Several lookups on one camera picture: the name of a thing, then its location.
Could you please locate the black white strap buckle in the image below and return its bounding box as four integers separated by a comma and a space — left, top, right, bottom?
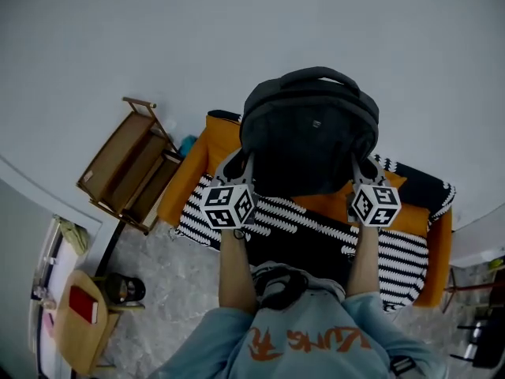
389, 355, 417, 377

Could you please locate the orange sofa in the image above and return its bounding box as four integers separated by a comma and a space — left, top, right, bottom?
156, 111, 454, 312

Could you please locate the teal object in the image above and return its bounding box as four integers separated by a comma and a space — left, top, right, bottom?
179, 133, 199, 154

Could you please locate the person's right forearm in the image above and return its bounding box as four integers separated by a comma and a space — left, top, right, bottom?
346, 222, 382, 304

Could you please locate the reddish metal rack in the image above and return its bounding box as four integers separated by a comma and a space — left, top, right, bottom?
442, 265, 505, 316

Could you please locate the dark wooden shelf cart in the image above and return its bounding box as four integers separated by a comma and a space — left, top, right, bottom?
76, 96, 185, 236

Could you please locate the black backpack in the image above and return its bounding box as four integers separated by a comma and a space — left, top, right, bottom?
239, 66, 380, 197

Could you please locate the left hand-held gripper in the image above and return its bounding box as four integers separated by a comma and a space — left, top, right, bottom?
200, 151, 260, 231

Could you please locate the red book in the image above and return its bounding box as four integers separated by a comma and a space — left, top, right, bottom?
68, 284, 99, 325

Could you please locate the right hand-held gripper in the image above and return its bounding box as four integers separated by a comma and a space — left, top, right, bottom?
346, 152, 402, 227

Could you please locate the light blue printed sweatshirt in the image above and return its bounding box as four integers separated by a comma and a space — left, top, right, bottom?
148, 261, 451, 379

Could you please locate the beige cloth bag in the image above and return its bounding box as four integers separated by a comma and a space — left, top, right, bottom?
54, 215, 90, 257

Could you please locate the black chair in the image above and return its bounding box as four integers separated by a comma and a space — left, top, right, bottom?
449, 317, 505, 370

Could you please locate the person's left forearm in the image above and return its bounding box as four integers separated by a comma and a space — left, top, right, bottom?
218, 227, 260, 316

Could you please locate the grey roller blind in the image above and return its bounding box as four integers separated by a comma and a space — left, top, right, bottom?
0, 178, 54, 379

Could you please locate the black white striped blanket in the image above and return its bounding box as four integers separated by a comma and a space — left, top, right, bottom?
169, 110, 457, 313

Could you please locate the black mesh waste bin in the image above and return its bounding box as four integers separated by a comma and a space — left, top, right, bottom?
103, 272, 148, 308

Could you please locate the light wooden coffee table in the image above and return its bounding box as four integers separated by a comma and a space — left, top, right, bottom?
52, 269, 145, 377

